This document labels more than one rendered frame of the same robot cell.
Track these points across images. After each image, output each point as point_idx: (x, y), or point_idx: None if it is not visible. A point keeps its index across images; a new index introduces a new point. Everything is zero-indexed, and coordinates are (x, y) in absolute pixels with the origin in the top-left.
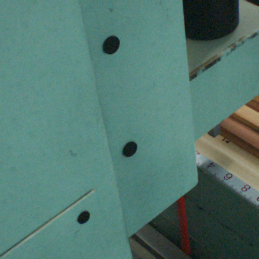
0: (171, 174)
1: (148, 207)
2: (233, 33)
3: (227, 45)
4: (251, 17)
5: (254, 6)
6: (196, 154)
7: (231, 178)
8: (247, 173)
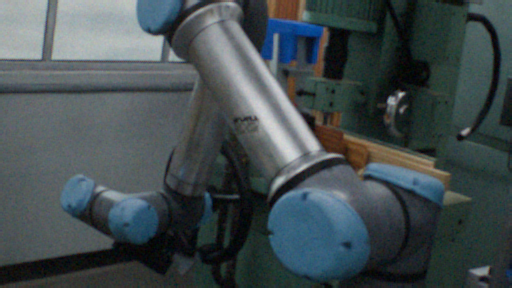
0: None
1: None
2: (322, 78)
3: (324, 78)
4: (316, 78)
5: (315, 79)
6: (330, 126)
7: (317, 122)
8: None
